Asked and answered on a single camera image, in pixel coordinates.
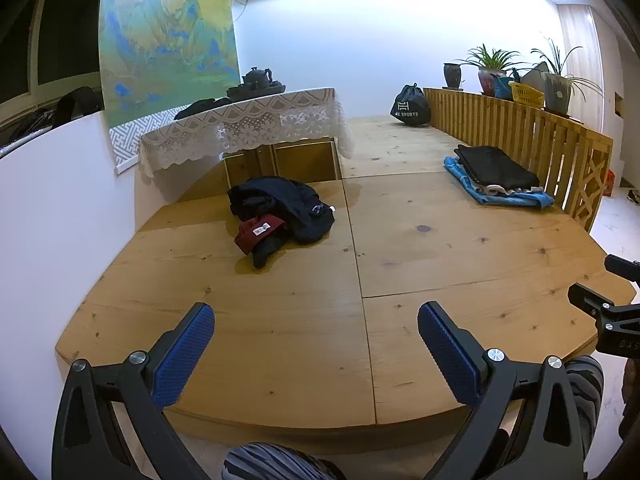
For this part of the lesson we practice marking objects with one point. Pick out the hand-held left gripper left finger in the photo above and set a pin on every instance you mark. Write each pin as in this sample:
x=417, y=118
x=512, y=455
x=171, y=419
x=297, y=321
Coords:
x=182, y=355

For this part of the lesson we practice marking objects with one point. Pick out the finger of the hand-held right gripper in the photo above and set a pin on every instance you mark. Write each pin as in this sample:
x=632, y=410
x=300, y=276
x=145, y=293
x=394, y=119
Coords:
x=625, y=267
x=590, y=302

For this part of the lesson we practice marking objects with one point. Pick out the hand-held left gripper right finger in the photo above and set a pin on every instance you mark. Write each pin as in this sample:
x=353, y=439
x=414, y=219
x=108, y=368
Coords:
x=450, y=355

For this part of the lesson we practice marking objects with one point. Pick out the navy t-shirt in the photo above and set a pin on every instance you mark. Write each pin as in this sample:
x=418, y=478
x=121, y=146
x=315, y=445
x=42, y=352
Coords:
x=295, y=205

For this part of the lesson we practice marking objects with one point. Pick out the dark shoe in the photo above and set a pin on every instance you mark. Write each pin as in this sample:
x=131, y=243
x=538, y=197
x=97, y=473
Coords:
x=634, y=196

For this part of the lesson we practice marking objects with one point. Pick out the person's right leg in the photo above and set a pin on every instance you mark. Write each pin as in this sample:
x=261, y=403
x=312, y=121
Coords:
x=585, y=395

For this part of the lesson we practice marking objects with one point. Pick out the small red object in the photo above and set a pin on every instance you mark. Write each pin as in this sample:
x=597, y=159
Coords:
x=609, y=182

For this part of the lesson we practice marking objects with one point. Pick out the maroon garment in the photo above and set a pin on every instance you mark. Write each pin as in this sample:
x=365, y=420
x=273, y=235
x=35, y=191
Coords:
x=250, y=239

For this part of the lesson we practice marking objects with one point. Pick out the light blue folded garment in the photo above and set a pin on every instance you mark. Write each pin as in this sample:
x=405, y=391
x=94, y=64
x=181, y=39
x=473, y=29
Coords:
x=500, y=200

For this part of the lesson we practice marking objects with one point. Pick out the white folded garment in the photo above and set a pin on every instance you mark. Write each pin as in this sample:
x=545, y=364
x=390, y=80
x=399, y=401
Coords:
x=492, y=190

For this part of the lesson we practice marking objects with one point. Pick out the black folded garment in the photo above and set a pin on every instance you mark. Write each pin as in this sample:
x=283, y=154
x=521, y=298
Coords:
x=495, y=167

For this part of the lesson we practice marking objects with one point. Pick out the wooden railing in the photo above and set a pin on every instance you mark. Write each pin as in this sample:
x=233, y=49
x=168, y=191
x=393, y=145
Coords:
x=525, y=130

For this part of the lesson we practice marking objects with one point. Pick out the potted plant in grey pot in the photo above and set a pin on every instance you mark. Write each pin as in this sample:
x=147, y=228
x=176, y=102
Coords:
x=557, y=92

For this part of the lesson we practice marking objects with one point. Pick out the yellow plastic basket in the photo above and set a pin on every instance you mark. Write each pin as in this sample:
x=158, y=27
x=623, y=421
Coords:
x=527, y=95

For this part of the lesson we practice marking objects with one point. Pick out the grey flat board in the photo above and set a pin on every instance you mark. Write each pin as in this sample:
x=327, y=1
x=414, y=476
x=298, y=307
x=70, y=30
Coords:
x=535, y=77

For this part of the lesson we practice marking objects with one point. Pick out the blue bag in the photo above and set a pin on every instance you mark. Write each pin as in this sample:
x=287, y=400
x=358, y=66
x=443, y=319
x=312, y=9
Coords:
x=502, y=89

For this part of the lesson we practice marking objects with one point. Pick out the wooden low table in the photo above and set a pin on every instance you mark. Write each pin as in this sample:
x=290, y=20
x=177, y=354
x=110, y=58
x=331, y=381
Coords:
x=300, y=160

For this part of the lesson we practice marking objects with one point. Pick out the potted plant in red pot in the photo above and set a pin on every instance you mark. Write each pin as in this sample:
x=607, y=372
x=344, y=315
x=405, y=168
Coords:
x=487, y=82

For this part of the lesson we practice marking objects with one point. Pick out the white lace tablecloth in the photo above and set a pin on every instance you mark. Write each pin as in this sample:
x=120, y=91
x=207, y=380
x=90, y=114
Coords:
x=225, y=125

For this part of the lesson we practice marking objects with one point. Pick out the dark cloth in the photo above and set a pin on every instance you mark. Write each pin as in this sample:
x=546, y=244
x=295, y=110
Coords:
x=200, y=107

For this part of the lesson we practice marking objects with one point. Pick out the dark ceramic vase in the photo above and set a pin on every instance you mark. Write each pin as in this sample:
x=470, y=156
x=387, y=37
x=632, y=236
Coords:
x=452, y=76

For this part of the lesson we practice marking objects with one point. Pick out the black backpack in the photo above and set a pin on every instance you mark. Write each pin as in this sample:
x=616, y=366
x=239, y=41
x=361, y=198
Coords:
x=75, y=105

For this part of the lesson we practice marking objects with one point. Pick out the dark tea tray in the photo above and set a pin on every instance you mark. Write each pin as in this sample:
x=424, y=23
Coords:
x=260, y=91

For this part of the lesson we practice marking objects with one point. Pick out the dark teapot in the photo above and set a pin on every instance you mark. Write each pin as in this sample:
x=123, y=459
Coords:
x=257, y=77

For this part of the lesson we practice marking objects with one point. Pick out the landscape scroll painting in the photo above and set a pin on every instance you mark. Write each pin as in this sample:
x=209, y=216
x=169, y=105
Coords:
x=165, y=35

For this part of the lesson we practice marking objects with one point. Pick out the dark window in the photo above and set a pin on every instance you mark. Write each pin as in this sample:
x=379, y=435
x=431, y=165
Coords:
x=70, y=25

